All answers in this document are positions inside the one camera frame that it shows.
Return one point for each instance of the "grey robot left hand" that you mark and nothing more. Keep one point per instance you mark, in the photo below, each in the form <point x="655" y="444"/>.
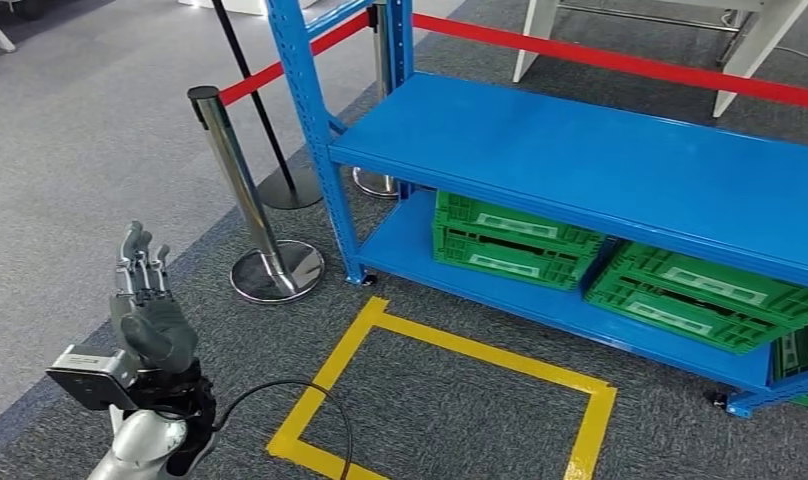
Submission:
<point x="155" y="331"/>

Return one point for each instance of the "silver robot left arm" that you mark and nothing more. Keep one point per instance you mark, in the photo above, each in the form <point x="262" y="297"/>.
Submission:
<point x="146" y="440"/>

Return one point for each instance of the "blue metal shelf rack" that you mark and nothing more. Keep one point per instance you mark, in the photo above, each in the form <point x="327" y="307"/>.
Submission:
<point x="576" y="159"/>

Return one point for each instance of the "grey metal bar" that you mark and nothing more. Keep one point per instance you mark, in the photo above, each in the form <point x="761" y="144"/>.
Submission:
<point x="238" y="179"/>

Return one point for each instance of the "thin black rod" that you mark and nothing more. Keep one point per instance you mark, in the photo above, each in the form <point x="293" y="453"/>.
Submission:
<point x="252" y="93"/>

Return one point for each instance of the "red barrier belt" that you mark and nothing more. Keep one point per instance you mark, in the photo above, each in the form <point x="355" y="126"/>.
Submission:
<point x="271" y="73"/>
<point x="616" y="63"/>

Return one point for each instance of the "green plastic crate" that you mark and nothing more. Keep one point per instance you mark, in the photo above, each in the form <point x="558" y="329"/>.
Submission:
<point x="695" y="298"/>
<point x="510" y="245"/>
<point x="801" y="358"/>

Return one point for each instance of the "white desk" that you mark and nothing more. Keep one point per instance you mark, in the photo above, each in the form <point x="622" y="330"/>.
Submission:
<point x="755" y="60"/>

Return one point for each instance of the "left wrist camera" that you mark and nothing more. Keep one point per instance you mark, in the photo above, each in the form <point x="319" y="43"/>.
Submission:
<point x="89" y="381"/>

